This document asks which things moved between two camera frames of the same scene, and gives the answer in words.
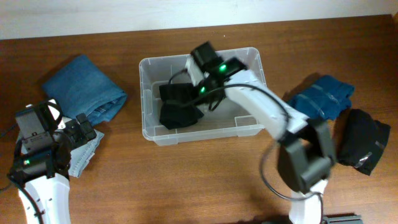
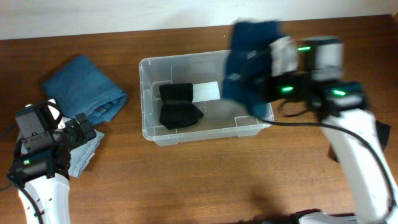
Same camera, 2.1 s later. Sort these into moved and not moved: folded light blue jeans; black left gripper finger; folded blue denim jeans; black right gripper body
Moved: black right gripper body
Not moved: folded blue denim jeans; black left gripper finger; folded light blue jeans
